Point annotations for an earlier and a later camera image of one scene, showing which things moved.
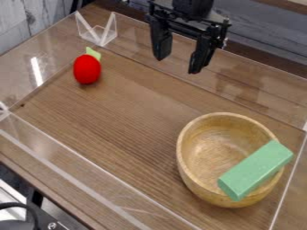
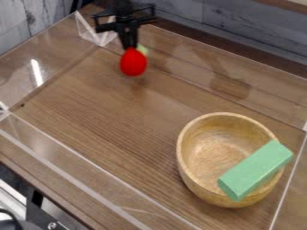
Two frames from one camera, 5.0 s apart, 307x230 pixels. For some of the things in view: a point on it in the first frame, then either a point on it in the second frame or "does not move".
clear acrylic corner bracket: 98,34 does not move
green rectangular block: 241,181 does not move
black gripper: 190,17 → 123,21
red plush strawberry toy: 89,66 → 134,61
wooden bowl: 214,145 does not move
